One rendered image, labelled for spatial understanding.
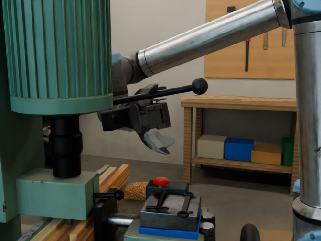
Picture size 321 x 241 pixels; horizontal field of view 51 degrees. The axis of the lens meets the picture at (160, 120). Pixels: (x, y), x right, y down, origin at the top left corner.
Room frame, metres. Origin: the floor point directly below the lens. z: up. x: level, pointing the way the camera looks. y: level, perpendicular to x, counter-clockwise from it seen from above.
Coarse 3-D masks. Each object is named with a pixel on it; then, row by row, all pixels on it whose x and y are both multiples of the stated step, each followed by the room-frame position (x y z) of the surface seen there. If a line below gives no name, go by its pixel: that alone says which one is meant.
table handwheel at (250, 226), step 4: (248, 224) 0.58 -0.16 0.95; (252, 224) 0.58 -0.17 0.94; (244, 228) 0.57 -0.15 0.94; (248, 228) 0.55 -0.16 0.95; (252, 228) 0.55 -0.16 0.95; (256, 228) 0.56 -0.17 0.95; (244, 232) 0.55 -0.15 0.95; (248, 232) 0.54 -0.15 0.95; (252, 232) 0.53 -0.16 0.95; (256, 232) 0.54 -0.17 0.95; (240, 236) 0.63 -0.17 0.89; (244, 236) 0.54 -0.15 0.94; (248, 236) 0.52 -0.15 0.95; (252, 236) 0.52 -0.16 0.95; (256, 236) 0.52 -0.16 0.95; (240, 240) 0.64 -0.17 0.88; (244, 240) 0.53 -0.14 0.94; (248, 240) 0.51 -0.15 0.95; (252, 240) 0.51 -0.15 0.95; (256, 240) 0.51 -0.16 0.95
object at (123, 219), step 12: (96, 204) 0.56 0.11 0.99; (108, 204) 0.59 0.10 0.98; (96, 216) 0.55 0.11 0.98; (108, 216) 0.58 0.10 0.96; (120, 216) 0.58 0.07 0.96; (132, 216) 0.58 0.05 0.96; (96, 228) 0.55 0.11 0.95; (108, 228) 0.58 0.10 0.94; (96, 240) 0.55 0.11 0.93; (108, 240) 0.58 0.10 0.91
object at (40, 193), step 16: (32, 176) 0.59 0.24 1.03; (48, 176) 0.59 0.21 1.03; (80, 176) 0.59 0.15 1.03; (96, 176) 0.61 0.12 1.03; (32, 192) 0.57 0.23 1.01; (48, 192) 0.57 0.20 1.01; (64, 192) 0.56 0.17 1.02; (80, 192) 0.55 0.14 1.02; (96, 192) 0.60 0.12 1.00; (32, 208) 0.57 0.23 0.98; (48, 208) 0.57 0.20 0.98; (64, 208) 0.56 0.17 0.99; (80, 208) 0.55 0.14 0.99
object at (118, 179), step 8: (120, 168) 0.92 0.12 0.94; (128, 168) 0.95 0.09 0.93; (112, 176) 0.85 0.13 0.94; (120, 176) 0.87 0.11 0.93; (128, 176) 0.95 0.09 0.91; (104, 184) 0.80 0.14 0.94; (112, 184) 0.81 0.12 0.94; (120, 184) 0.87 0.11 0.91; (64, 224) 0.59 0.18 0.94; (56, 232) 0.56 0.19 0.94; (48, 240) 0.53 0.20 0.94; (56, 240) 0.53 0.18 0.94
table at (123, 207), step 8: (120, 200) 0.79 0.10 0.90; (128, 200) 0.79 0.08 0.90; (136, 200) 0.79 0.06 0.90; (144, 200) 0.79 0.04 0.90; (120, 208) 0.74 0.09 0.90; (128, 208) 0.74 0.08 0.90; (136, 208) 0.74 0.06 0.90; (120, 232) 0.63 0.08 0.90; (112, 240) 0.60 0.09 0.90; (120, 240) 0.60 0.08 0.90
